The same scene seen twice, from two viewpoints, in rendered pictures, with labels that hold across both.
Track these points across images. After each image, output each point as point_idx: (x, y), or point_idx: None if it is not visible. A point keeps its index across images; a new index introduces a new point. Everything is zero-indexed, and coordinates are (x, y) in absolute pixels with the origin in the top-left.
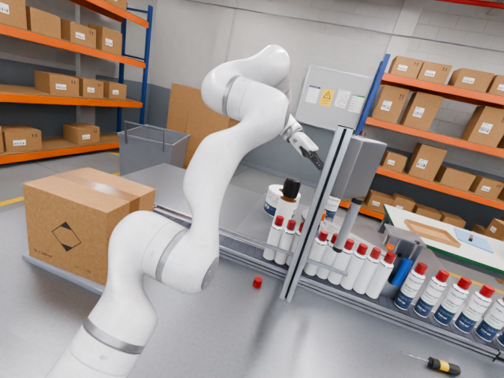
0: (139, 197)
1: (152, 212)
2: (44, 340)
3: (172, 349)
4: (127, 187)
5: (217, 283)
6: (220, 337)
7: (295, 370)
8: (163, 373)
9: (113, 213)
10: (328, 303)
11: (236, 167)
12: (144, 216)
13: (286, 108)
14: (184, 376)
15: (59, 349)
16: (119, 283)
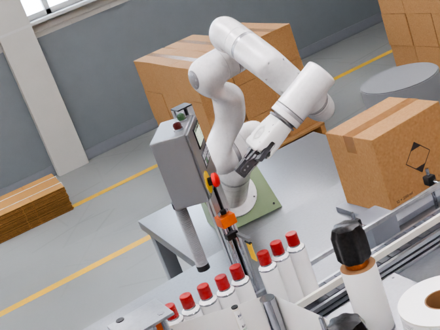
0: (351, 137)
1: (249, 124)
2: (316, 198)
3: (267, 243)
4: (377, 128)
5: (315, 266)
6: (257, 265)
7: (197, 301)
8: (255, 241)
9: (330, 137)
10: None
11: (217, 109)
12: (245, 122)
13: (188, 74)
14: (245, 249)
15: (304, 204)
16: None
